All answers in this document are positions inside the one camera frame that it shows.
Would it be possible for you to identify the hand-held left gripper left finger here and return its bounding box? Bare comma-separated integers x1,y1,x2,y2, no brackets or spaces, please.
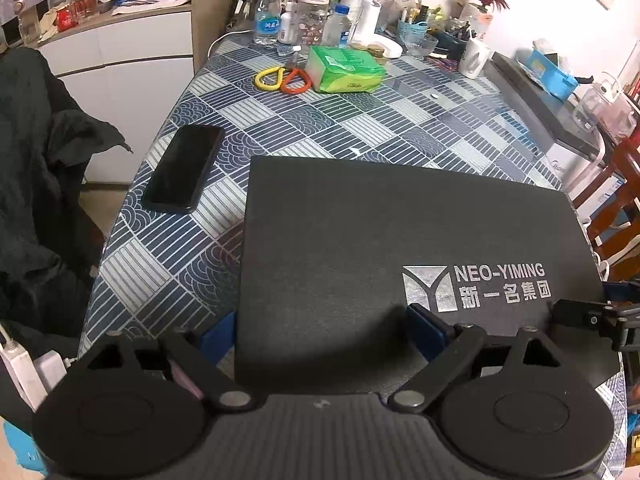
65,312,256,413

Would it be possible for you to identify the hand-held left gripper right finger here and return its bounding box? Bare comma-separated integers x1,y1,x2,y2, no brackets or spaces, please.
387,304,581,413

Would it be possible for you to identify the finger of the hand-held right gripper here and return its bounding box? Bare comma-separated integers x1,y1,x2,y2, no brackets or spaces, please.
551,282,640,352

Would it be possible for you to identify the black Neo-Yiming mouse pad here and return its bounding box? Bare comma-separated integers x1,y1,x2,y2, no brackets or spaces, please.
234,156,623,396

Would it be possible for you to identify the blue checkered desktop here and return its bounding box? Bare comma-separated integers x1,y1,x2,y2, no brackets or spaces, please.
77,35,628,461

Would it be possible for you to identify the wooden chair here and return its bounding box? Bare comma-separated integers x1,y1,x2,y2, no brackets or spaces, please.
585,132,640,281

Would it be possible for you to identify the black smartphone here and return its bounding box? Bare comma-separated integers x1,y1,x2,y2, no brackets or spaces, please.
141,124,226,213

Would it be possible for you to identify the white power strip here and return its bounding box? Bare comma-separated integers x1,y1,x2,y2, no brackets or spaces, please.
0,332,68,411

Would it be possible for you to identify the clear glass teapot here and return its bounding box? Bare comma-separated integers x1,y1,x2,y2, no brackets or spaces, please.
572,72,638,136

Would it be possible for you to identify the white chest freezer grey lid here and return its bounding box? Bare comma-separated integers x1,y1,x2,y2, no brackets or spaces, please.
482,50,626,211

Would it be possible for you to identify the black coat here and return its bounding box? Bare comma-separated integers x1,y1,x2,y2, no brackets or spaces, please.
0,45,133,341

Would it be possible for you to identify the blue tissue box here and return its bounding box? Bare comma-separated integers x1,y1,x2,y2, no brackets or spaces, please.
517,47,578,103

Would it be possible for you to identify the green tissue pack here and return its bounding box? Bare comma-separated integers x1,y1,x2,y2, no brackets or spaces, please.
305,45,387,94

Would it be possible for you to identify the white cup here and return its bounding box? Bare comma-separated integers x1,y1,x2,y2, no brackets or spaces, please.
458,37,493,79

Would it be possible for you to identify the clear glass bowl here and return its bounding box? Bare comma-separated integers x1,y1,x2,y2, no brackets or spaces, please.
404,35,440,58

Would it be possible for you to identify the white sideboard cabinet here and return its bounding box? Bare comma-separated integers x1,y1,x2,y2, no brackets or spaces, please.
35,0,196,186

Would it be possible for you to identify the blue plastic basket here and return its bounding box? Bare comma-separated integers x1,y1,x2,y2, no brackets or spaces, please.
397,19,430,43

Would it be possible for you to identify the small blue cap bottle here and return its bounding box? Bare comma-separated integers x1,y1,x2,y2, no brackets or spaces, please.
322,4,351,48

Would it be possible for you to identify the blue label water bottle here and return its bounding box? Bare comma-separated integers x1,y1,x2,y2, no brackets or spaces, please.
254,0,282,46

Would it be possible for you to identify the small white bottle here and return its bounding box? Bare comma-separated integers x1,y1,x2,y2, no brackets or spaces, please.
280,2,298,45

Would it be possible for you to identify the clear bottle white lid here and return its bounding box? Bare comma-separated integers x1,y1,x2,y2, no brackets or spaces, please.
297,0,332,46

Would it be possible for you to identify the white cable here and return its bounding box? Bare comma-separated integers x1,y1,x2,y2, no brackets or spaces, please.
207,29,252,58

